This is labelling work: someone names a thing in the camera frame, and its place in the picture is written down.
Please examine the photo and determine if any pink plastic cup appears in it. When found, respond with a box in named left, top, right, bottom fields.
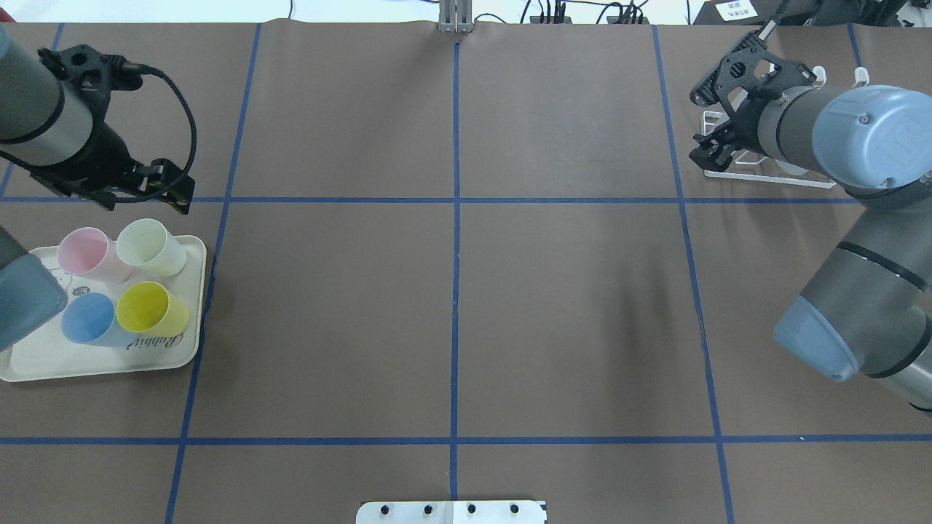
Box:
left=56, top=228, right=131, bottom=283

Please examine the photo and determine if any cream plastic serving tray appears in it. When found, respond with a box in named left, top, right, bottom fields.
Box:
left=1, top=235, right=208, bottom=382

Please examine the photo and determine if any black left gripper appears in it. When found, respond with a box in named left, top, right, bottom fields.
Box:
left=29, top=44, right=197, bottom=215

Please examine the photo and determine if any blue plastic cup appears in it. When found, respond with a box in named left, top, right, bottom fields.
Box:
left=61, top=293, right=138, bottom=348

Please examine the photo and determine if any grey aluminium camera post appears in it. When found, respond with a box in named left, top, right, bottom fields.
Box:
left=436, top=0, right=475, bottom=34

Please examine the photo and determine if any white wire cup rack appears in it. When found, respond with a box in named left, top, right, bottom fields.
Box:
left=700, top=65, right=871, bottom=189

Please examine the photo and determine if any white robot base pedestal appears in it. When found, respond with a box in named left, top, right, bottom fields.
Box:
left=354, top=499, right=548, bottom=523

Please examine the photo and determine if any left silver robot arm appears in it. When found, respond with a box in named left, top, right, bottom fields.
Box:
left=1, top=30, right=197, bottom=215

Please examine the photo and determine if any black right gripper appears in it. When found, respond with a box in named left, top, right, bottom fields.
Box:
left=689, top=33, right=816, bottom=172

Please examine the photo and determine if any yellow plastic cup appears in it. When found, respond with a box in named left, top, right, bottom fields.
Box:
left=114, top=281, right=190, bottom=338

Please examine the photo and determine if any pale green plastic cup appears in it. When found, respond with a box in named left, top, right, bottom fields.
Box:
left=114, top=218, right=186, bottom=277

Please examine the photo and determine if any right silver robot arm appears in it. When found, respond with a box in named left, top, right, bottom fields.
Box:
left=689, top=28, right=931, bottom=416

